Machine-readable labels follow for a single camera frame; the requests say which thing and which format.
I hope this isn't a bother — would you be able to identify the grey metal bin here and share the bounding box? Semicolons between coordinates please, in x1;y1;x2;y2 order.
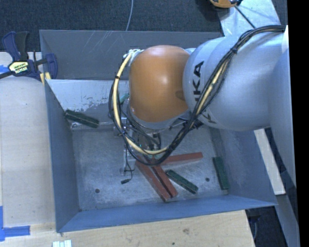
39;18;280;234

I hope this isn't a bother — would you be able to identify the pale wood board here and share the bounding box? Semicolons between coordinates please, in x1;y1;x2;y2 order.
0;75;57;228

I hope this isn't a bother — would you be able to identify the dark green flat block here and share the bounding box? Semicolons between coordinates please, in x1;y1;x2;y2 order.
165;168;200;196
212;156;231;191
63;107;101;130

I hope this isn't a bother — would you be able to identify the red-brown flat block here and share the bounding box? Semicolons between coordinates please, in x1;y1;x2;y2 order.
134;157;172;204
151;164;180;200
156;152;204;167

